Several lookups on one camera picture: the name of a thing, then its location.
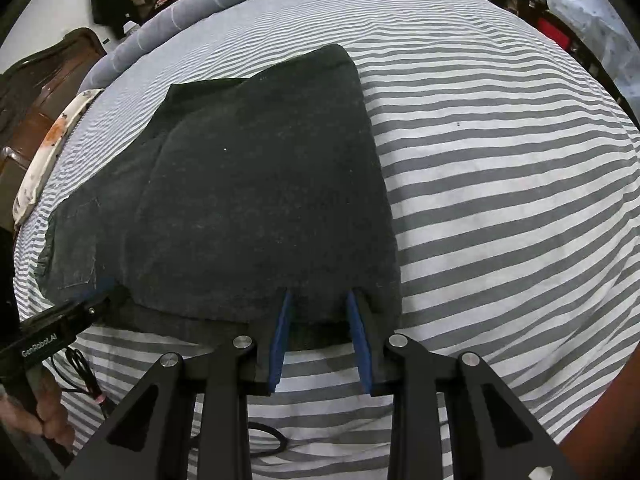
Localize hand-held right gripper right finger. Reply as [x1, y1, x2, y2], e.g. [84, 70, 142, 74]
[346, 287, 576, 480]

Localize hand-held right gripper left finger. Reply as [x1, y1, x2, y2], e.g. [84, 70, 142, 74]
[62, 289, 294, 480]

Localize black denim pants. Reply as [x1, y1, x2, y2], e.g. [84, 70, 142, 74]
[37, 44, 403, 356]

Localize person's left hand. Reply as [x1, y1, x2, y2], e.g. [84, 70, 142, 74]
[0, 367, 77, 453]

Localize floral pillow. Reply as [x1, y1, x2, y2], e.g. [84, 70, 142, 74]
[12, 88, 103, 226]

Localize wooden headboard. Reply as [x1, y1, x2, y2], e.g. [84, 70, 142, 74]
[0, 27, 108, 231]

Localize grey white striped bed sheet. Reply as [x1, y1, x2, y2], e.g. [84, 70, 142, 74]
[12, 0, 640, 480]

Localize red box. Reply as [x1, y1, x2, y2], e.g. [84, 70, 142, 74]
[537, 15, 571, 43]

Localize pile of bedding at right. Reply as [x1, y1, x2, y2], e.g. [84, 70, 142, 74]
[472, 0, 626, 106]

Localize white patterned cloth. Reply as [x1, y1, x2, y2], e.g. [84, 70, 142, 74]
[545, 0, 640, 111]

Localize black cable with pink band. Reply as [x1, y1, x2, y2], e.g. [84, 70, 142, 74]
[64, 347, 109, 417]

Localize thick black cable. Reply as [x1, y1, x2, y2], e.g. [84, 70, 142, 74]
[248, 422, 290, 457]

